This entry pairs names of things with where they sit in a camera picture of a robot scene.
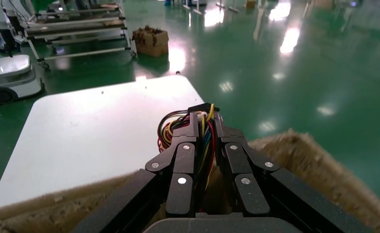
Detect metal roller cart frame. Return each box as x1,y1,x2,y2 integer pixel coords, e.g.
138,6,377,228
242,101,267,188
22,2,138,71

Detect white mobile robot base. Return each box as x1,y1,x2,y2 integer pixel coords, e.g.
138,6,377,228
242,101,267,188
0,0,46,107

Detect white rounded-corner table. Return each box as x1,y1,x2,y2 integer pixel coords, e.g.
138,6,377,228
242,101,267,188
0,75,207,211

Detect brown cardboard box with dividers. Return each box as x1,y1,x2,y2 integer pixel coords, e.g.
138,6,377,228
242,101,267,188
0,128,380,233

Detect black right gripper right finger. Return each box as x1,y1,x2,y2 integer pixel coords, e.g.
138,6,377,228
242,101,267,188
214,112,371,233

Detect silver power supply fan grille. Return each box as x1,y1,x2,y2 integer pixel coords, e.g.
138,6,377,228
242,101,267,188
157,102,221,206

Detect small brown cardboard box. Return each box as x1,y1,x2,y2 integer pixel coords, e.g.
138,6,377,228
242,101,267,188
132,25,170,58

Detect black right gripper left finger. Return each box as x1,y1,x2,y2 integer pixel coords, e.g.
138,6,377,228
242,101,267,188
72,112,200,233

